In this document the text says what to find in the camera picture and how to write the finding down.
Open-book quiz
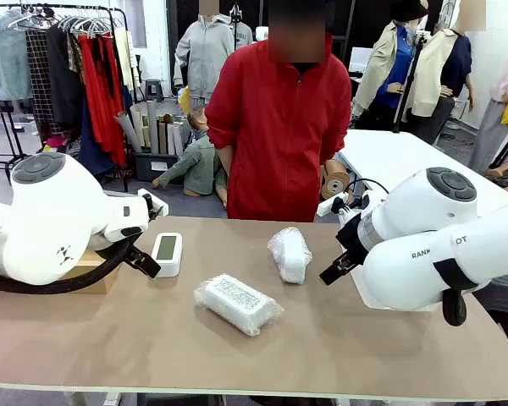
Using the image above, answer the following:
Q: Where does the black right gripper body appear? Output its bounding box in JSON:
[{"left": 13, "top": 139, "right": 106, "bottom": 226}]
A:
[{"left": 336, "top": 213, "right": 370, "bottom": 263}]

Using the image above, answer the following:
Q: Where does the white unwrapped digital clock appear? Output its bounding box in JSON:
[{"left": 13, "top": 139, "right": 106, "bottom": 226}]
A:
[{"left": 151, "top": 232, "right": 184, "bottom": 279}]

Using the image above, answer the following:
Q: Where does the lumpy bubble-wrapped clock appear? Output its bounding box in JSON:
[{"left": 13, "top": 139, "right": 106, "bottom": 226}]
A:
[{"left": 267, "top": 227, "right": 313, "bottom": 285}]

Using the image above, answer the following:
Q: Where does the bubble-wrapped clock with print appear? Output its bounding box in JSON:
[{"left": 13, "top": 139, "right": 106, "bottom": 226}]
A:
[{"left": 193, "top": 273, "right": 285, "bottom": 337}]

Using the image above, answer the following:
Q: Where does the person's right forearm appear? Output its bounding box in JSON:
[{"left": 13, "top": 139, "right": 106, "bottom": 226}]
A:
[{"left": 217, "top": 143, "right": 235, "bottom": 181}]

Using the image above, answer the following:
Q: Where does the brown cardboard box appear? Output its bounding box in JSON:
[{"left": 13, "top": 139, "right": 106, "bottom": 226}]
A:
[{"left": 61, "top": 249, "right": 122, "bottom": 295}]

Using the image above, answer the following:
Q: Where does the brown paper spool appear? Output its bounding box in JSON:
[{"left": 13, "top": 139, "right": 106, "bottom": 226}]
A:
[{"left": 320, "top": 159, "right": 351, "bottom": 203}]

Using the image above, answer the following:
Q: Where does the white side table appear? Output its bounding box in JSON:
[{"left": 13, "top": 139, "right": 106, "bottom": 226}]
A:
[{"left": 336, "top": 129, "right": 508, "bottom": 221}]

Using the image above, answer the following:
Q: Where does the dark grey storage bin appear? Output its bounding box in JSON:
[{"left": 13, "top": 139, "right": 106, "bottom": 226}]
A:
[{"left": 133, "top": 150, "right": 185, "bottom": 183}]

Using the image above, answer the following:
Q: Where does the child mannequin in green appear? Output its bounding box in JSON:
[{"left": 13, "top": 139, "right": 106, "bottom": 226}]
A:
[{"left": 152, "top": 107, "right": 230, "bottom": 209}]

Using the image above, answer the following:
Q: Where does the person in red jacket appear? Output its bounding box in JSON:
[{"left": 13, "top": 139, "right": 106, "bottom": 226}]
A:
[{"left": 205, "top": 0, "right": 352, "bottom": 223}]

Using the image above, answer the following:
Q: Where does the brown paper roll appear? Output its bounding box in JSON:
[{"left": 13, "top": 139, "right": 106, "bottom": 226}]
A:
[{"left": 157, "top": 113, "right": 174, "bottom": 156}]

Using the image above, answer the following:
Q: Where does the white paper roll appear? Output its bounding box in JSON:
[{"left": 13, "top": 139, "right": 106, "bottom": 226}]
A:
[{"left": 171, "top": 122, "right": 185, "bottom": 156}]

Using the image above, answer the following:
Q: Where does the leaning grey paper roll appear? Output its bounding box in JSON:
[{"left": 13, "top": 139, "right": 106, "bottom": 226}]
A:
[{"left": 113, "top": 110, "right": 143, "bottom": 154}]

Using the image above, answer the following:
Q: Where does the tall grey paper roll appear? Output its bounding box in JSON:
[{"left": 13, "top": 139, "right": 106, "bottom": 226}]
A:
[{"left": 146, "top": 99, "right": 160, "bottom": 156}]

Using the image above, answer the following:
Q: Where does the cream paper roll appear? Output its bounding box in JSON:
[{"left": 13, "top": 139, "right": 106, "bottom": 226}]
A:
[{"left": 129, "top": 103, "right": 147, "bottom": 150}]

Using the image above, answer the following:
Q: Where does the lying mannequin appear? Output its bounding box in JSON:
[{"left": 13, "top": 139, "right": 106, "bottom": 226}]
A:
[{"left": 484, "top": 154, "right": 508, "bottom": 195}]

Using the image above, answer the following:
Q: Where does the red hanging dress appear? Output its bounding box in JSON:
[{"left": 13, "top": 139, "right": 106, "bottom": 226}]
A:
[{"left": 76, "top": 33, "right": 128, "bottom": 168}]

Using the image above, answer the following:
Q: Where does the black tripod stand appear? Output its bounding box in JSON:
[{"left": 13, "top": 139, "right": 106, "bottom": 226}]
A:
[{"left": 392, "top": 29, "right": 431, "bottom": 134}]

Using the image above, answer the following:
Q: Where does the black plastic stool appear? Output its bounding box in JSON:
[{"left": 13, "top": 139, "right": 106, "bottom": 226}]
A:
[{"left": 473, "top": 274, "right": 508, "bottom": 343}]

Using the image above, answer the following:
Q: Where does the grey step stool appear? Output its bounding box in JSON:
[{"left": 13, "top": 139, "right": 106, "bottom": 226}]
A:
[{"left": 145, "top": 79, "right": 164, "bottom": 102}]

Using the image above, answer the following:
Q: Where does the mannequin in beige coat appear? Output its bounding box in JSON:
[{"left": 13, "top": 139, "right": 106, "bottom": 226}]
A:
[{"left": 351, "top": 0, "right": 420, "bottom": 132}]

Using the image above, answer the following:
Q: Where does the mannequin in cream jacket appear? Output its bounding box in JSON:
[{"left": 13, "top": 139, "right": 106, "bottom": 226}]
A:
[{"left": 408, "top": 0, "right": 478, "bottom": 145}]

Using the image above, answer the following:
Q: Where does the black hanging garment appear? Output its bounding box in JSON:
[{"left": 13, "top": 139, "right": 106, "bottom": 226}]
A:
[{"left": 46, "top": 25, "right": 86, "bottom": 130}]

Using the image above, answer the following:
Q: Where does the cream hanging garment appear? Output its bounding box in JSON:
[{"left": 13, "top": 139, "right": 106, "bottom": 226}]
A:
[{"left": 112, "top": 27, "right": 139, "bottom": 102}]

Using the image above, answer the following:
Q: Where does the checkered hanging garment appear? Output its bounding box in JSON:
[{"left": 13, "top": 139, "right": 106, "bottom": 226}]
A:
[{"left": 25, "top": 29, "right": 64, "bottom": 136}]

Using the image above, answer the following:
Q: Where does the mannequin in grey hoodie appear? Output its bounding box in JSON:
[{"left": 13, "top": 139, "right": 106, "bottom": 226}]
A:
[{"left": 173, "top": 0, "right": 237, "bottom": 109}]

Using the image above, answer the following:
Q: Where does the light blue fuzzy jacket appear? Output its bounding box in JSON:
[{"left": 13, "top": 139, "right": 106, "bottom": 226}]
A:
[{"left": 0, "top": 10, "right": 33, "bottom": 102}]

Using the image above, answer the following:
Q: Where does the black metal clothes rack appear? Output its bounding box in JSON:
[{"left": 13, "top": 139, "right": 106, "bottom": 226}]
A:
[{"left": 0, "top": 3, "right": 130, "bottom": 194}]

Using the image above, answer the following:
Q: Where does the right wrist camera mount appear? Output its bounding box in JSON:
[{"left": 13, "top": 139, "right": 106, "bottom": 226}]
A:
[{"left": 316, "top": 190, "right": 365, "bottom": 223}]

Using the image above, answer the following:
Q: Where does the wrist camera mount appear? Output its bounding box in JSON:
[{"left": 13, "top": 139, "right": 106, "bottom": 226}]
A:
[
  {"left": 137, "top": 189, "right": 169, "bottom": 221},
  {"left": 316, "top": 190, "right": 365, "bottom": 223}
]

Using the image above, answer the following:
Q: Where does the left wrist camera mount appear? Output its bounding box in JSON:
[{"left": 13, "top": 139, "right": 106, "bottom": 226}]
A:
[{"left": 137, "top": 189, "right": 169, "bottom": 221}]

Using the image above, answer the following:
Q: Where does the black camera cable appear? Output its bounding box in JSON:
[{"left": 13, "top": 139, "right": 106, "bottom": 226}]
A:
[{"left": 345, "top": 177, "right": 390, "bottom": 202}]

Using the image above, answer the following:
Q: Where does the black left arm hose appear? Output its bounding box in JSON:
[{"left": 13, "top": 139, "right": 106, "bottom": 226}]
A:
[{"left": 0, "top": 236, "right": 137, "bottom": 296}]

